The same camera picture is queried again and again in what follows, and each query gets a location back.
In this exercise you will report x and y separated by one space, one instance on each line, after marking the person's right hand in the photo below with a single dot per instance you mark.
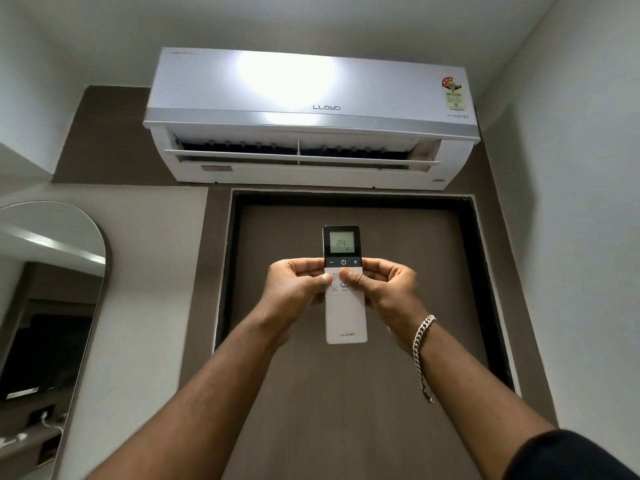
387 294

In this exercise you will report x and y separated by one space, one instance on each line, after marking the person's left hand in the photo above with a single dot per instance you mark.
285 293

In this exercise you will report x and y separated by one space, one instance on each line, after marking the person's left thumb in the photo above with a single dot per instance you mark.
317 283

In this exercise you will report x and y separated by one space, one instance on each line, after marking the person's right thumb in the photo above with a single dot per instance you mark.
358 285

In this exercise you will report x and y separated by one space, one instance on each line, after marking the white air conditioner remote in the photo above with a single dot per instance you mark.
344 299

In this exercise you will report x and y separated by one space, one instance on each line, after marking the person's left forearm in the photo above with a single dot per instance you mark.
195 394

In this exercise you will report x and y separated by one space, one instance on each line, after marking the person's right forearm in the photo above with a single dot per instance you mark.
470 394

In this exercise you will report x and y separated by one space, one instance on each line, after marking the brown wooden door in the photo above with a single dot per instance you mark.
350 394

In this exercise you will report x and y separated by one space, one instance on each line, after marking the round colourful rating sticker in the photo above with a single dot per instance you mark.
451 85

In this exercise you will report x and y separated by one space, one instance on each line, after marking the black sleeve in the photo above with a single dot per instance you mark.
570 457

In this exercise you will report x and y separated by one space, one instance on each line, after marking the black door frame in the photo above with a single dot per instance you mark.
350 198

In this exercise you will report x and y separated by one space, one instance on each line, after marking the white wall air conditioner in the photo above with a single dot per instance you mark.
310 119

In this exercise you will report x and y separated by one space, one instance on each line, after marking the arched wall mirror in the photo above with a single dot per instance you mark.
47 339

